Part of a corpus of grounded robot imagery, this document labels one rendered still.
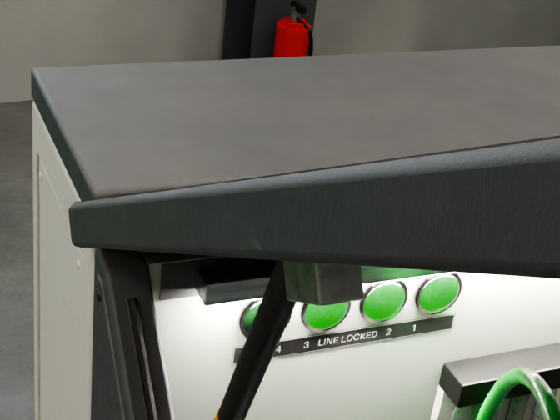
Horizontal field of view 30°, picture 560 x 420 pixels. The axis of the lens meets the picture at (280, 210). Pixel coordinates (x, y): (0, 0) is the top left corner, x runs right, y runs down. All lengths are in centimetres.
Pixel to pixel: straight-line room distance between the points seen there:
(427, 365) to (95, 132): 40
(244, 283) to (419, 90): 37
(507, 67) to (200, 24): 376
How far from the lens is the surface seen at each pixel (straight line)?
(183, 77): 111
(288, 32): 452
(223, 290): 88
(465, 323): 107
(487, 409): 99
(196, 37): 498
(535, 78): 126
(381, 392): 107
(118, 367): 86
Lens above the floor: 191
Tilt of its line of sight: 29 degrees down
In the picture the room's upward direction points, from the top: 7 degrees clockwise
